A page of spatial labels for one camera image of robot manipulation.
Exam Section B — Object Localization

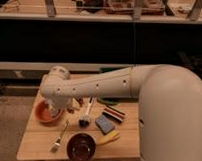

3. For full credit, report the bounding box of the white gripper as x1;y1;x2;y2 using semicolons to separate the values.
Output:
46;99;62;117

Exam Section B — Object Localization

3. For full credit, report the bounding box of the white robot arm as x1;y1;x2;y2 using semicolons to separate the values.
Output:
40;64;202;161

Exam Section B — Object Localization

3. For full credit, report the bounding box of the orange bowl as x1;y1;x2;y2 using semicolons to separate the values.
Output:
34;100;63;123

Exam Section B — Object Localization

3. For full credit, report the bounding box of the dark purple bowl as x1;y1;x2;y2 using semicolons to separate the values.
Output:
67;133;96;161

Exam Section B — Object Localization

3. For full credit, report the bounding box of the brown grape bunch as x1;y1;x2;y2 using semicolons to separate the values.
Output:
67;98;84;114

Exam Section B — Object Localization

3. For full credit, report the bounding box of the green tray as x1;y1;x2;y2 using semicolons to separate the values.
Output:
97;67;123;106

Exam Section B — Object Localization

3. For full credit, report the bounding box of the blue sponge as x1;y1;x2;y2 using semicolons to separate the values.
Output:
95;115;115;134

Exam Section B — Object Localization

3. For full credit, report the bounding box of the red striped block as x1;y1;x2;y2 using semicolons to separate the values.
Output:
102;106;125;123

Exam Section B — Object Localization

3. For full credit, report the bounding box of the yellow banana toy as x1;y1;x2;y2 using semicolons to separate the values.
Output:
96;130;120;145

